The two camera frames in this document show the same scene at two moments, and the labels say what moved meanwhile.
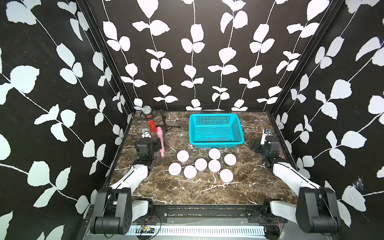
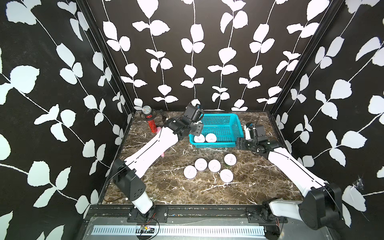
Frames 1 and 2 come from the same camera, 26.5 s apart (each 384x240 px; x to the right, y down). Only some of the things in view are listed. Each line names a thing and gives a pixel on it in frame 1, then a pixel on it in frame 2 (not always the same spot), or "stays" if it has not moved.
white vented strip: (200, 230) stays
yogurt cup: (230, 159) stays
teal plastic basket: (215, 130) stays
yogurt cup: (200, 164) stays
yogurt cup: (183, 156) → (201, 138)
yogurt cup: (226, 175) stays
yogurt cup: (214, 153) → (210, 137)
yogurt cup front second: (190, 171) stays
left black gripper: (156, 144) → (198, 129)
